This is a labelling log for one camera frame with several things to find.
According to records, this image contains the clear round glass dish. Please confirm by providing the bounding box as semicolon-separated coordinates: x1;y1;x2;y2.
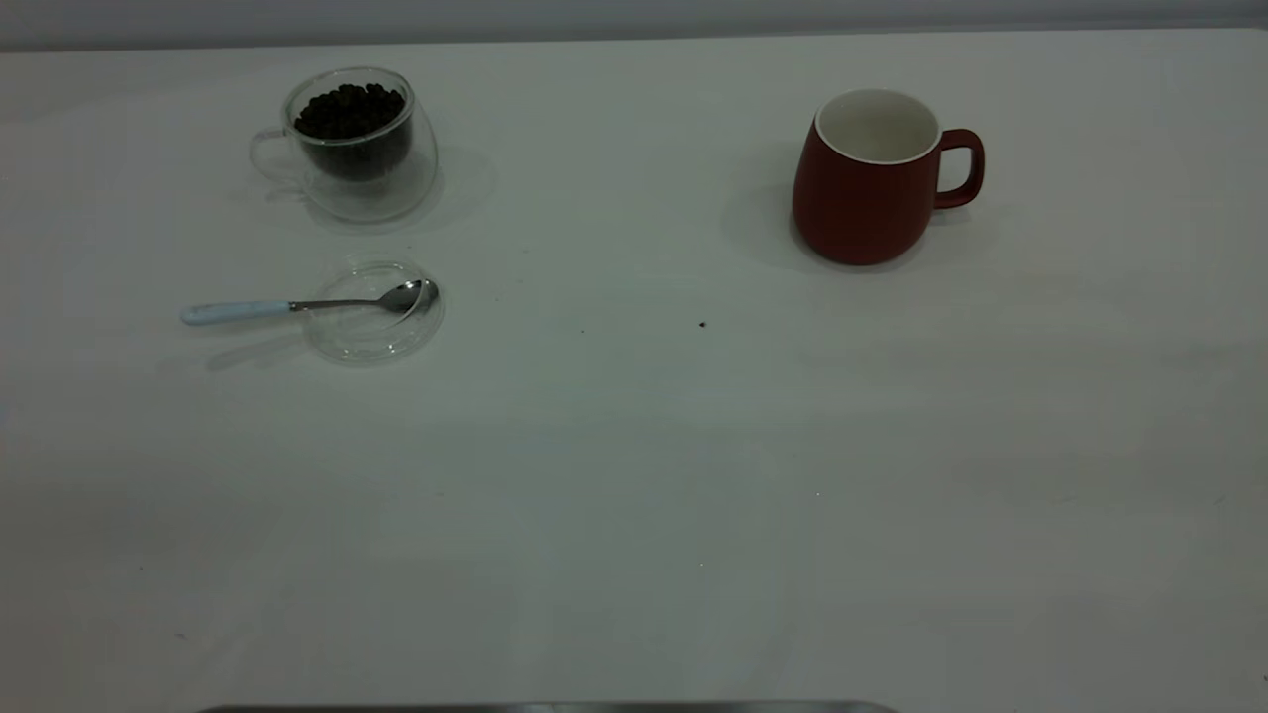
302;259;446;364

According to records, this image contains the metal spoon with pale handle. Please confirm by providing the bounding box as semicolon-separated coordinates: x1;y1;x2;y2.
180;279;440;327

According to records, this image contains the red ceramic mug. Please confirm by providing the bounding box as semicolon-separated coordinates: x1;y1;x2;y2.
791;89;986;266

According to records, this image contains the coffee beans pile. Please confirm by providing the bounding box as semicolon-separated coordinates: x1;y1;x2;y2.
294;83;414;182

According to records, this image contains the clear double-walled glass cup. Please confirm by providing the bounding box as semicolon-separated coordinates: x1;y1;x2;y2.
250;66;440;223

